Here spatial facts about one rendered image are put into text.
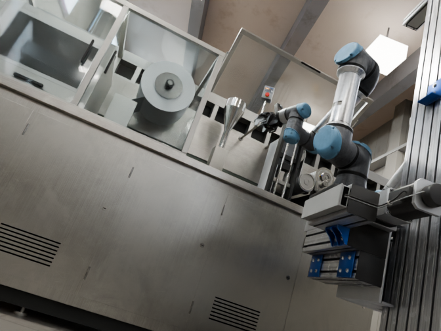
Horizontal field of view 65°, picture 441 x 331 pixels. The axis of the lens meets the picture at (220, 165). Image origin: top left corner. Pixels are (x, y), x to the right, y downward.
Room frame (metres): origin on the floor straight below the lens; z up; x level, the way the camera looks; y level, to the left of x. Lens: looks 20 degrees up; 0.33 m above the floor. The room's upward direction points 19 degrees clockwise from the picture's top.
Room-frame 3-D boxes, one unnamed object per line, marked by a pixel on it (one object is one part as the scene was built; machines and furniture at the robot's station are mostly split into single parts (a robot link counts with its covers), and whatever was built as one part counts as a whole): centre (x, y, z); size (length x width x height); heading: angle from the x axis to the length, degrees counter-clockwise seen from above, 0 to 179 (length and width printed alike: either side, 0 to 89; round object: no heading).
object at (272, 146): (2.23, -0.33, 1.17); 0.34 x 0.05 x 0.54; 14
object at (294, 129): (1.44, -0.28, 1.12); 0.11 x 0.08 x 0.11; 120
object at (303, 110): (1.43, -0.27, 1.21); 0.11 x 0.08 x 0.09; 30
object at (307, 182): (2.25, -0.54, 1.18); 0.26 x 0.12 x 0.12; 14
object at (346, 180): (1.27, -0.51, 0.87); 0.15 x 0.15 x 0.10
